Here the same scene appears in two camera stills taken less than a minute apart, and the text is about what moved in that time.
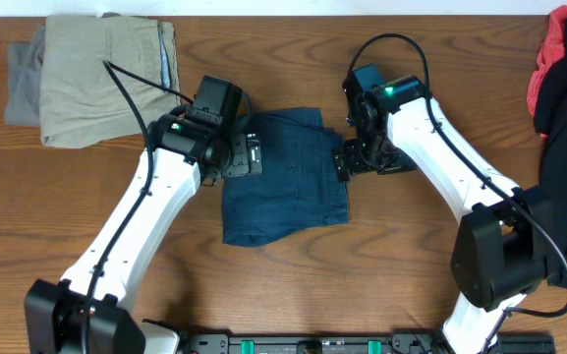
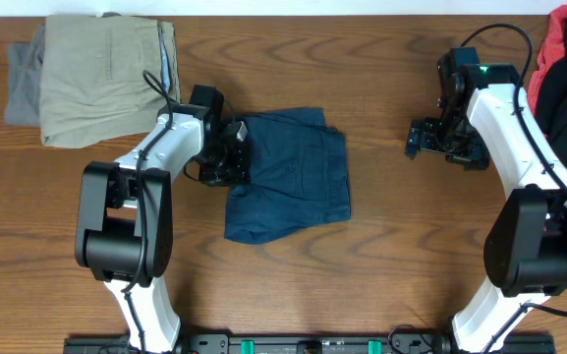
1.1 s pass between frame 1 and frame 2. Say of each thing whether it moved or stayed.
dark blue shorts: stayed
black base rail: stayed
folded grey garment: stayed
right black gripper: moved
